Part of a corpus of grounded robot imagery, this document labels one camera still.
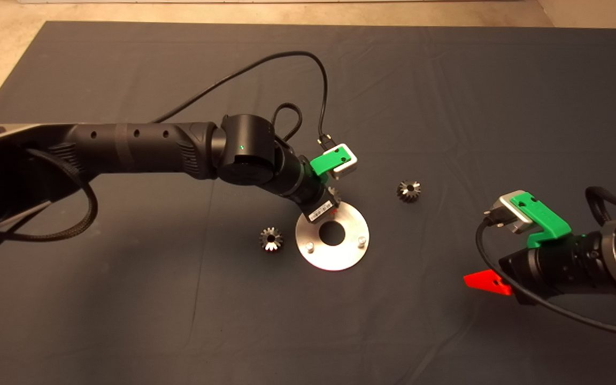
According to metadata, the black right camera cable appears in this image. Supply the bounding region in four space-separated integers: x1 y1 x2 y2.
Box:
475 209 616 342

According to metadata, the green left camera mount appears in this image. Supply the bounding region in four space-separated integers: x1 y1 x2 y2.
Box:
310 144 352 185

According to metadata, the dark grey table cloth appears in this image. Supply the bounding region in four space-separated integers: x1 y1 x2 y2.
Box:
0 21 616 385

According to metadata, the round metal carrier plate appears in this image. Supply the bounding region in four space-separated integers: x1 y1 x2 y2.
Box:
295 203 371 272

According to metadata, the green right camera mount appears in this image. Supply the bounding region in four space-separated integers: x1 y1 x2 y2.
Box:
511 191 573 248

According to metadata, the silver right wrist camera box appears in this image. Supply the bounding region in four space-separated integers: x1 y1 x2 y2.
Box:
491 191 536 234

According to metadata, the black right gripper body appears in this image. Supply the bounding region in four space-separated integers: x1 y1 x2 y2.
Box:
499 231 609 306

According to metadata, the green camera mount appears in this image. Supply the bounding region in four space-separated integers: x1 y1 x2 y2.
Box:
310 144 352 185
511 191 573 248

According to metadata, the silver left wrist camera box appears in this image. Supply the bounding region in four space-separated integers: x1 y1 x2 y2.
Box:
329 143 358 179

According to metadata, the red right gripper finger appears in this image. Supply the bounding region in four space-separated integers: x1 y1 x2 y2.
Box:
463 270 514 296

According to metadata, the thin braided left wrist cable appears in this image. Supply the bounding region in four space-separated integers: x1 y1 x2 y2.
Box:
271 102 304 142

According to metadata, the thick braided left arm cable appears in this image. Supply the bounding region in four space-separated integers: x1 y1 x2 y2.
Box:
0 149 99 242

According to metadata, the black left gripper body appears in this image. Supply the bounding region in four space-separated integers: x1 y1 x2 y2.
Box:
286 170 341 225

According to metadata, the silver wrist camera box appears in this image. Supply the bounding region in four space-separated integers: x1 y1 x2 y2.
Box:
329 143 358 179
491 191 536 234

